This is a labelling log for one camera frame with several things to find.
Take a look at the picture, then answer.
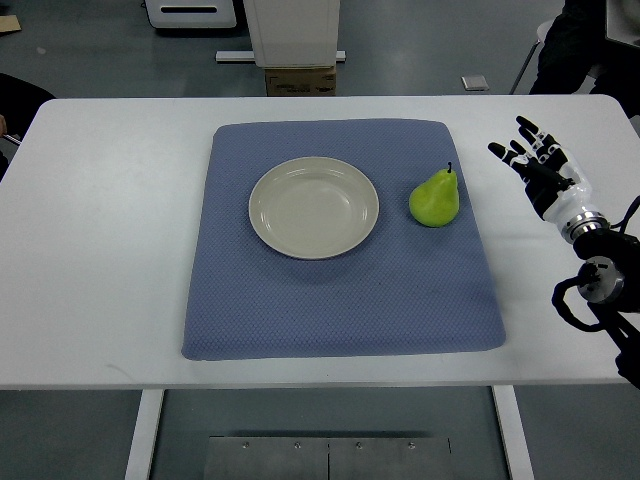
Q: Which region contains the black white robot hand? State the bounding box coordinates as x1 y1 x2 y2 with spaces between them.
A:
488 115 586 222

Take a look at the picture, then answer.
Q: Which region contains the green pear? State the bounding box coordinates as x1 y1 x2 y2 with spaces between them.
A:
408 162 460 228

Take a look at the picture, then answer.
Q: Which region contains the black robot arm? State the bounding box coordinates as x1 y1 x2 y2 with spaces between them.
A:
551 199 639 387

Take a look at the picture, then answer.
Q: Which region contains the small grey floor plate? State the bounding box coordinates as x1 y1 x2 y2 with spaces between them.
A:
461 74 490 92

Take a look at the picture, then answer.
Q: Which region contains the beige round plate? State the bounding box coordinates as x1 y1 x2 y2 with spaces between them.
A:
248 157 380 260

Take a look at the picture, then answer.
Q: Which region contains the person in black clothes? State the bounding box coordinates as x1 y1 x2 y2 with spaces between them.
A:
530 1 639 98

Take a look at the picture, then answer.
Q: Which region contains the white chair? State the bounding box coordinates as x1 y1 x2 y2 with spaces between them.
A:
509 20 553 95

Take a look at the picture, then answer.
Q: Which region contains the blue quilted mat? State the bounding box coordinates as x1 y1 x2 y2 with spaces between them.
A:
182 119 506 360

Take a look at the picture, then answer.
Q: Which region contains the white right table leg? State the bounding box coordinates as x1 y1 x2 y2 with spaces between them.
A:
491 385 535 480

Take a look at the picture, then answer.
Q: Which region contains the white table leg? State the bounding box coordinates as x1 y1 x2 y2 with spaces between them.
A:
491 385 535 480
124 389 164 480

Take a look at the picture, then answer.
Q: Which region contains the brown cardboard box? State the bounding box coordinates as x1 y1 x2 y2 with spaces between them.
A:
264 66 337 97

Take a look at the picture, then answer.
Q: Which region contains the white machine with slot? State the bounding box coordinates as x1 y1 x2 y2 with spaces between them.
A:
144 0 237 29

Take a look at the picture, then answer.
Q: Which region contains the white left table leg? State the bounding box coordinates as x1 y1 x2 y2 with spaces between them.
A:
124 389 164 480

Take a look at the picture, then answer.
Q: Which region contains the person at left edge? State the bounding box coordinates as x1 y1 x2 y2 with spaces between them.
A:
0 72 56 181

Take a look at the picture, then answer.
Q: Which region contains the cardboard piece on floor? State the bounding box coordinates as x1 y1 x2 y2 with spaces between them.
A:
0 15 22 35

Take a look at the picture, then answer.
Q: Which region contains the white cabinet on rail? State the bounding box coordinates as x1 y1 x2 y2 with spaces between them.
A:
215 0 346 69

